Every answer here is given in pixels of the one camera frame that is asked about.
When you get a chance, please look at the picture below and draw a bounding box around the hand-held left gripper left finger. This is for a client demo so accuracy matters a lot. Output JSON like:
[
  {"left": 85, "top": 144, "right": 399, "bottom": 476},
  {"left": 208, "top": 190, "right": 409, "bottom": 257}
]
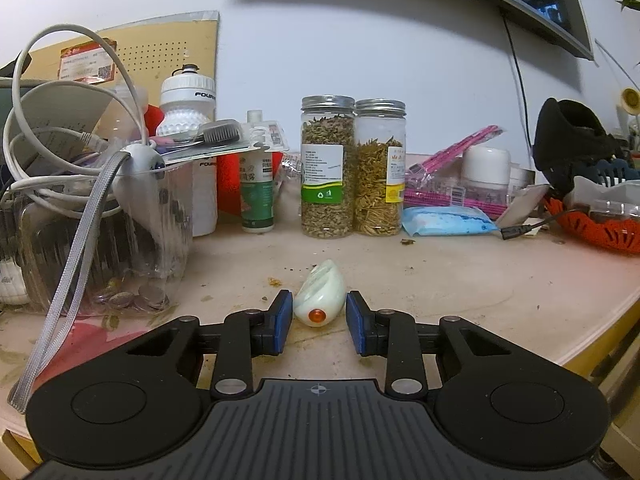
[{"left": 127, "top": 289, "right": 295, "bottom": 401}]

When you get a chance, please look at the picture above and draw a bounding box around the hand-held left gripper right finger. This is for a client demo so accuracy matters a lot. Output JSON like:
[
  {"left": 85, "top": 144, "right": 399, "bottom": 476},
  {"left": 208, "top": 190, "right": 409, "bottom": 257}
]
[{"left": 346, "top": 289, "right": 512, "bottom": 401}]

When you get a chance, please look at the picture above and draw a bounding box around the white egg-shaped gadget orange button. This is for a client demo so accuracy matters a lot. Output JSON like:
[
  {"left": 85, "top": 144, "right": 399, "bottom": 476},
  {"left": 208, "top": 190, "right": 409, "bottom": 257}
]
[{"left": 293, "top": 259, "right": 346, "bottom": 329}]

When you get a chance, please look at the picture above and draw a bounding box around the blue tissue pack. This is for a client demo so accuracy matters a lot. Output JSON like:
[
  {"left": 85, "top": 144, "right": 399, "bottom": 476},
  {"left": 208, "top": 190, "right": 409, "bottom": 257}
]
[{"left": 401, "top": 205, "right": 500, "bottom": 237}]

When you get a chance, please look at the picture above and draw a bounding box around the green and white spray bottle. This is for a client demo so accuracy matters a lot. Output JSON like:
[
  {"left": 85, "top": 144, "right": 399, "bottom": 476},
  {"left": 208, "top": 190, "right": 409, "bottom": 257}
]
[{"left": 240, "top": 109, "right": 277, "bottom": 233}]

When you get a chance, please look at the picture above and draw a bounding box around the pile of coins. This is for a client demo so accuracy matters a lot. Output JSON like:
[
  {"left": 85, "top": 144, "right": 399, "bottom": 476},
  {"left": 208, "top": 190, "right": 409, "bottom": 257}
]
[{"left": 93, "top": 278, "right": 171, "bottom": 312}]

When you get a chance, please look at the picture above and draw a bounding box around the clear jar of yellow grains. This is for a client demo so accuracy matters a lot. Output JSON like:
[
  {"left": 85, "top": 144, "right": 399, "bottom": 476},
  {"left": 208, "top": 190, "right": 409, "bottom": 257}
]
[{"left": 353, "top": 98, "right": 407, "bottom": 237}]

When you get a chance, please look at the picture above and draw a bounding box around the clear jar of green-grey seeds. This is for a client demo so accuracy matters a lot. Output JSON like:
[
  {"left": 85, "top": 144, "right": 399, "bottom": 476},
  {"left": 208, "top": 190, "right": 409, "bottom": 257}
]
[{"left": 300, "top": 95, "right": 357, "bottom": 239}]

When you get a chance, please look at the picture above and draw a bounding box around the pink sticks packet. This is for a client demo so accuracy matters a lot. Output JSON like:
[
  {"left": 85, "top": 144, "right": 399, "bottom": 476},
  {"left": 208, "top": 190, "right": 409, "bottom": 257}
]
[{"left": 403, "top": 125, "right": 507, "bottom": 217}]

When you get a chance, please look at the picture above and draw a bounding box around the clear plastic container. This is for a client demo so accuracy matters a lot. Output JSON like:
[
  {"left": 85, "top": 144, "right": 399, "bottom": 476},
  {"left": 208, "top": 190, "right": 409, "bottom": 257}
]
[{"left": 15, "top": 157, "right": 195, "bottom": 317}]

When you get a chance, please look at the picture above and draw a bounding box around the packaged grey toothbrush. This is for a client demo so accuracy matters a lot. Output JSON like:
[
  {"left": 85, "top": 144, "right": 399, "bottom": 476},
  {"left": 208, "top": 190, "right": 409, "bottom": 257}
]
[{"left": 150, "top": 118, "right": 291, "bottom": 166}]

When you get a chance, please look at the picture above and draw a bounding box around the white cream jar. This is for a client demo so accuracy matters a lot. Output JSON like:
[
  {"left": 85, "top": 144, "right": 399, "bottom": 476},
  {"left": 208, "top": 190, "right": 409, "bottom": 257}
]
[{"left": 460, "top": 146, "right": 512, "bottom": 206}]

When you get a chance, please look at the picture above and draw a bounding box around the white oval device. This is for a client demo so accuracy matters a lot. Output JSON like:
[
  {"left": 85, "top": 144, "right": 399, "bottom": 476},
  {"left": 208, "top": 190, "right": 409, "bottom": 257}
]
[{"left": 111, "top": 141, "right": 166, "bottom": 221}]

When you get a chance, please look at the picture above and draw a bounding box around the white sports bottle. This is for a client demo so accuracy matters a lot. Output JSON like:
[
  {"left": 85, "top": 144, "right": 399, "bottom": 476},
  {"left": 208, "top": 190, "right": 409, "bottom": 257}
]
[{"left": 156, "top": 64, "right": 219, "bottom": 237}]

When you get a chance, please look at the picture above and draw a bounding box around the orange plastic basket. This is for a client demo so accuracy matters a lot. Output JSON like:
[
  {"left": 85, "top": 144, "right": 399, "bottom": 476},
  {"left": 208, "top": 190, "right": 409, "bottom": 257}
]
[{"left": 544, "top": 197, "right": 640, "bottom": 256}]

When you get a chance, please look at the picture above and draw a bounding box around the black cloth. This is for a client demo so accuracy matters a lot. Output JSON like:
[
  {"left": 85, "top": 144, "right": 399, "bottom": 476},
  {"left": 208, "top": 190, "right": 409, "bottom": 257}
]
[{"left": 532, "top": 97, "right": 626, "bottom": 196}]

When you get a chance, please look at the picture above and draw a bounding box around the clear plastic clamshell box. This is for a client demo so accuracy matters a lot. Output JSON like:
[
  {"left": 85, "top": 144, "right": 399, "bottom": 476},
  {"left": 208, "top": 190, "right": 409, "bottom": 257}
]
[{"left": 570, "top": 176, "right": 640, "bottom": 222}]

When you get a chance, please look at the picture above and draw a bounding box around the yellow perforated board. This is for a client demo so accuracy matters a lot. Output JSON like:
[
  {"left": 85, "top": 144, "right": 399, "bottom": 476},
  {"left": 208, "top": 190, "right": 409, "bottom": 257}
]
[{"left": 20, "top": 10, "right": 221, "bottom": 111}]

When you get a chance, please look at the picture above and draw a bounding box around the dark blue comb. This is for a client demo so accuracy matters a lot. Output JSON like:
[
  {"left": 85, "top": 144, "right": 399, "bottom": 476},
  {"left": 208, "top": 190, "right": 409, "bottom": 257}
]
[{"left": 595, "top": 157, "right": 640, "bottom": 183}]

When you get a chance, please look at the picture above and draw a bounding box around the curved monitor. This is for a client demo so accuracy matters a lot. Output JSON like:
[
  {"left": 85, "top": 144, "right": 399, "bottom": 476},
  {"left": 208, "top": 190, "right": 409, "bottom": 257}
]
[{"left": 330, "top": 0, "right": 596, "bottom": 61}]

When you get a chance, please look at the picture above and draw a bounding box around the grey woven lanyard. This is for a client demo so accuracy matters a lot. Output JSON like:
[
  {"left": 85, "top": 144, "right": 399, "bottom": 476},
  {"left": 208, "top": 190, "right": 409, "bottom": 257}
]
[{"left": 8, "top": 151, "right": 132, "bottom": 415}]

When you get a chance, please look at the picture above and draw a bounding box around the black cable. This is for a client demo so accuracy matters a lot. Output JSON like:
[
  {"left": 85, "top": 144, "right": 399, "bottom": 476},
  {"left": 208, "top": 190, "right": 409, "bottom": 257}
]
[{"left": 499, "top": 6, "right": 534, "bottom": 171}]

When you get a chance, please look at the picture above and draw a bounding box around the white cable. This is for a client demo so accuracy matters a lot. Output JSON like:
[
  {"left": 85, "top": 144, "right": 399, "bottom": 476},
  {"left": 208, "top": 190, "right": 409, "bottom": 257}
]
[{"left": 2, "top": 24, "right": 151, "bottom": 219}]

